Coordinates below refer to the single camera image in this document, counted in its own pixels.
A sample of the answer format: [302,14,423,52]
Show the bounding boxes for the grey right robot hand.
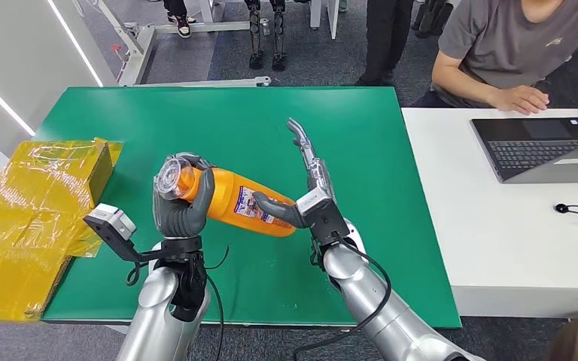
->
[252,117,337,230]

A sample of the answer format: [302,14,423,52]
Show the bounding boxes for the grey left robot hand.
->
[152,151,216,239]

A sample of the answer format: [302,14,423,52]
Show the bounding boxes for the orange bottle with clear cap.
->
[154,155,297,238]

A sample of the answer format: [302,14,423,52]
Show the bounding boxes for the black humanoid robot leg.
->
[242,0,266,71]
[269,0,288,73]

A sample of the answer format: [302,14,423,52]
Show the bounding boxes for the yellow film-wrapped cardboard box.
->
[0,138,123,323]

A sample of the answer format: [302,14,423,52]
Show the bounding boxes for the standing person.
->
[356,0,414,87]

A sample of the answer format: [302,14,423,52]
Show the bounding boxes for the white table legs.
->
[309,0,340,41]

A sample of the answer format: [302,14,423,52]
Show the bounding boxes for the white desk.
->
[400,108,578,319]

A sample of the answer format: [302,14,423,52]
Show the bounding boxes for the black leaning equipment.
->
[412,0,451,40]

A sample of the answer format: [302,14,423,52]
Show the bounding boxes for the person's legs with sneakers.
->
[163,0,196,39]

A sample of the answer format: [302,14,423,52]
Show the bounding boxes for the dark grey laptop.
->
[470,117,578,184]

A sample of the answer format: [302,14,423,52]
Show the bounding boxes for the person's right hand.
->
[488,84,551,116]

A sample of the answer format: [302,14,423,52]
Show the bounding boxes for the seated person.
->
[411,0,578,116]

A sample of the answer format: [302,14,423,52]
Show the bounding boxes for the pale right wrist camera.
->
[296,191,352,246]

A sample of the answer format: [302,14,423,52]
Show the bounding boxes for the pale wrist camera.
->
[83,203,163,264]
[296,191,352,246]

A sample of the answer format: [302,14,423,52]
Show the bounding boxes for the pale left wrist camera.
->
[83,203,163,264]

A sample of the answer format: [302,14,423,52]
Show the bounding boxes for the black left wrist camera cable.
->
[204,244,231,361]

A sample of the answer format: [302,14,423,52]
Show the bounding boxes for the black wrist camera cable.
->
[204,244,231,361]
[291,232,394,361]

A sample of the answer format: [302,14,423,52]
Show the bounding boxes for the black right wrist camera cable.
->
[291,232,394,361]

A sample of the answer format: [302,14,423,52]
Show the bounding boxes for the white metal frame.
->
[71,0,272,89]

